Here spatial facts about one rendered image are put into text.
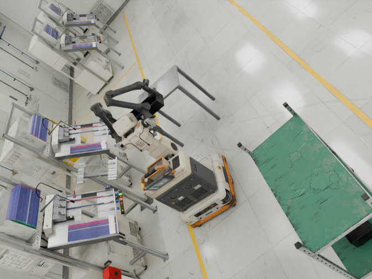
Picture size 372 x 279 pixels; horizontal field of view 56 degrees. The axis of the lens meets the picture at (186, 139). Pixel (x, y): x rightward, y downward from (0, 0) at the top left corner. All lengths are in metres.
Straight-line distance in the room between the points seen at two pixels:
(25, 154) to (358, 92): 3.94
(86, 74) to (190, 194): 5.21
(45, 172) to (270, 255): 3.16
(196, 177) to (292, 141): 1.26
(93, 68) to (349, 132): 5.98
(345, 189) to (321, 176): 0.18
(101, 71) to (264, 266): 6.00
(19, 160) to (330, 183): 3.91
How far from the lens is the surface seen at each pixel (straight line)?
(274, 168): 2.47
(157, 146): 3.62
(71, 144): 5.16
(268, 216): 3.56
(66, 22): 9.56
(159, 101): 3.71
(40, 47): 8.07
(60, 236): 4.03
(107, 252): 4.15
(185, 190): 3.58
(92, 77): 8.31
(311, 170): 2.33
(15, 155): 5.01
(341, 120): 3.64
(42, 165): 5.08
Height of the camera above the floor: 2.81
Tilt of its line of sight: 35 degrees down
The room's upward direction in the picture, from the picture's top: 56 degrees counter-clockwise
